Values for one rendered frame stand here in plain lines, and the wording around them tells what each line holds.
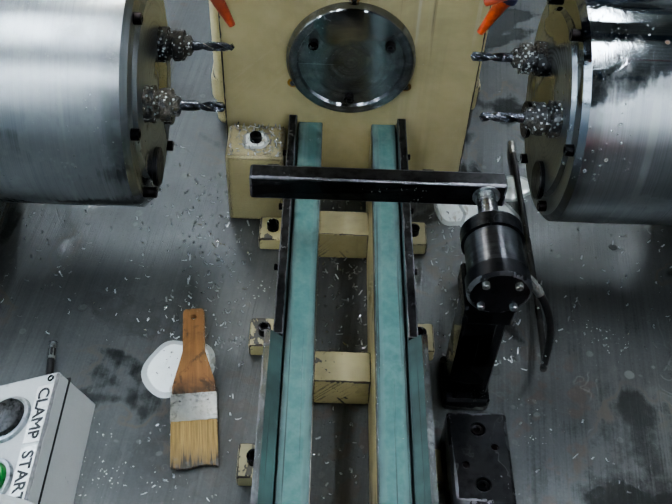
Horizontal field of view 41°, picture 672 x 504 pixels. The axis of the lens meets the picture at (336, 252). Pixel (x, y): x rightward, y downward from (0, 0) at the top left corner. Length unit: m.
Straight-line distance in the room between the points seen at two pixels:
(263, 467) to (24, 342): 0.38
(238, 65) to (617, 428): 0.59
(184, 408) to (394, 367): 0.24
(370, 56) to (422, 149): 0.16
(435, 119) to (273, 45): 0.22
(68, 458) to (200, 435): 0.30
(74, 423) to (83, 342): 0.37
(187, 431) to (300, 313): 0.18
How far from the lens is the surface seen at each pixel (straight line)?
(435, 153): 1.15
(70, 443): 0.69
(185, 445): 0.96
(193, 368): 1.01
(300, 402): 0.85
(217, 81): 1.25
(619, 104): 0.88
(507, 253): 0.82
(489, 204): 0.88
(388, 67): 1.05
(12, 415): 0.69
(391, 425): 0.84
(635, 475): 1.01
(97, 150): 0.88
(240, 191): 1.12
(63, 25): 0.88
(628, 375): 1.07
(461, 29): 1.04
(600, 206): 0.93
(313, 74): 1.06
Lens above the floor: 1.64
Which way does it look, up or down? 49 degrees down
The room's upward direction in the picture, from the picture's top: 3 degrees clockwise
